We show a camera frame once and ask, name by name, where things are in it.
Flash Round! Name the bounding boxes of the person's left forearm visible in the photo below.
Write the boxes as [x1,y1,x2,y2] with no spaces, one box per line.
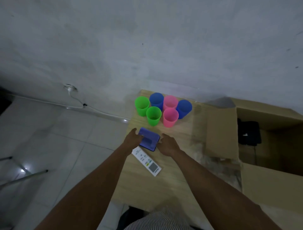
[34,149,135,230]

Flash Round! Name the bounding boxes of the blue plastic cup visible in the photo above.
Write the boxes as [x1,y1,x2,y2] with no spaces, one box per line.
[149,92,164,111]
[176,99,193,120]

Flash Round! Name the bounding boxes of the white floor cable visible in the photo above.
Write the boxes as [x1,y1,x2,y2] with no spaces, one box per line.
[7,89,131,123]

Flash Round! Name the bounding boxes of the metal stand leg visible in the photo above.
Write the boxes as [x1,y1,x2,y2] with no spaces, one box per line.
[0,169,49,190]

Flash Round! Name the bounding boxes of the striped shirt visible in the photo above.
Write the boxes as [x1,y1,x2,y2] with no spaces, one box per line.
[123,208,192,230]

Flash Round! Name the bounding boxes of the green plastic cup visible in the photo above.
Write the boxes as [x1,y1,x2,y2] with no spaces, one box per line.
[146,106,162,126]
[134,96,150,117]

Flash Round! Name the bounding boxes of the person's right forearm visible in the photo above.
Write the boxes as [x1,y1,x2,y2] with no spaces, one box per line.
[170,149,282,230]

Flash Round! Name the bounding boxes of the white remote control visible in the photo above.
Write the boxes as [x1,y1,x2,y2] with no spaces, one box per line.
[131,146,162,177]

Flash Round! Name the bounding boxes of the brown cardboard box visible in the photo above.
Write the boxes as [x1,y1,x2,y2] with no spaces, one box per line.
[205,97,303,216]

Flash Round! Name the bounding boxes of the person's left hand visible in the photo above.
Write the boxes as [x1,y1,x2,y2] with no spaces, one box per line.
[122,128,144,157]

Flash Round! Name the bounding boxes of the person's right hand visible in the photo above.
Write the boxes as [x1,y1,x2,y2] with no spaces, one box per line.
[157,133,183,158]

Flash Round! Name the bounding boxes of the purple plastic holder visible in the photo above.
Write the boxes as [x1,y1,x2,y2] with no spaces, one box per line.
[138,127,161,152]

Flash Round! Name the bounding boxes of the black rectangular pouch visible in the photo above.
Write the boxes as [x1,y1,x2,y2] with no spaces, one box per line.
[240,121,262,147]

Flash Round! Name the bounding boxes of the dark trousers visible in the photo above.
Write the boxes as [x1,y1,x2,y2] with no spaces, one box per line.
[117,206,152,230]

